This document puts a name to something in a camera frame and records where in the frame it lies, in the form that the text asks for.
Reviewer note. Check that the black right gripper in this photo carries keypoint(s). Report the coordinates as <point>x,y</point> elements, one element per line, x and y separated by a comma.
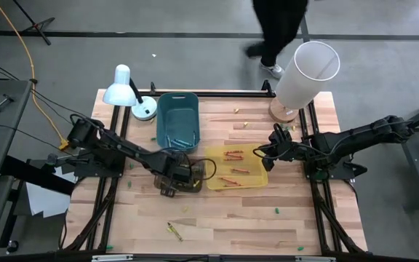
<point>282,149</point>

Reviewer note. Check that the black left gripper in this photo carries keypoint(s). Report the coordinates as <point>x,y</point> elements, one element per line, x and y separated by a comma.
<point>176,169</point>

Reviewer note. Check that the yellow translucent plastic bin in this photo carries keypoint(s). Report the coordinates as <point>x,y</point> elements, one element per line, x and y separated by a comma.
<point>257,160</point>

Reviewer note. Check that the yellow-green crayon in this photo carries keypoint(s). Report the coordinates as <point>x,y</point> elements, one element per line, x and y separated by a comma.
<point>175,231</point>
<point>196,183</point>

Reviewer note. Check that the smoky grey translucent bin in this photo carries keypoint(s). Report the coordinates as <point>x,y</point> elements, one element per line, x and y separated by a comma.
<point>199,171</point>

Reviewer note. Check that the teal plastic bin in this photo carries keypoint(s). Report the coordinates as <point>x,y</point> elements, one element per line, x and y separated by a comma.
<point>176,116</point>

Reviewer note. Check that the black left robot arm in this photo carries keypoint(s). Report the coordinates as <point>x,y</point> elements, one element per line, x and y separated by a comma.
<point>122,147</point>

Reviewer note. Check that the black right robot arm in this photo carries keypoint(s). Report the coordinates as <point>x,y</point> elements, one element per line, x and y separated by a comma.
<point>351,140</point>

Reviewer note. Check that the white cylinder shade table lamp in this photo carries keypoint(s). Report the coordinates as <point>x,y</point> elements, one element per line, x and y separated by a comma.
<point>307,76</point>

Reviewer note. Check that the white gooseneck desk lamp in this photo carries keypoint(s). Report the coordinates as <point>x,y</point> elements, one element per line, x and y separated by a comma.
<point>120,91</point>

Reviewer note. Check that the silver aluminium extrusion piece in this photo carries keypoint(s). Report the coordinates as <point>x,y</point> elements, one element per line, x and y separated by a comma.
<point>113,258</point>
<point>315,259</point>

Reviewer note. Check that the person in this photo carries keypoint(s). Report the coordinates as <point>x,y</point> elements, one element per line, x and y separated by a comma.
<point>278,25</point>

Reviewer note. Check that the white paper sheet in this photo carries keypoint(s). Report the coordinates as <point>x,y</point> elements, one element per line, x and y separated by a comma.
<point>46,200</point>

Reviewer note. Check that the grey side desk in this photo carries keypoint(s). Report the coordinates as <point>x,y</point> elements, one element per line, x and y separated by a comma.
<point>6,127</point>

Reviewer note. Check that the black round knob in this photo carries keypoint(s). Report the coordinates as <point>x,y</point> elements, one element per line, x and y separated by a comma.
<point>12,246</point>

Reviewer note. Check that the black tripod legs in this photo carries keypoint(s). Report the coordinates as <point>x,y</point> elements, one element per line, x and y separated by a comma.
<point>36,27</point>

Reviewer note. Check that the black aluminium rig frame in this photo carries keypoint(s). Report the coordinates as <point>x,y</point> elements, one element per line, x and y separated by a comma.
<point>213,94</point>

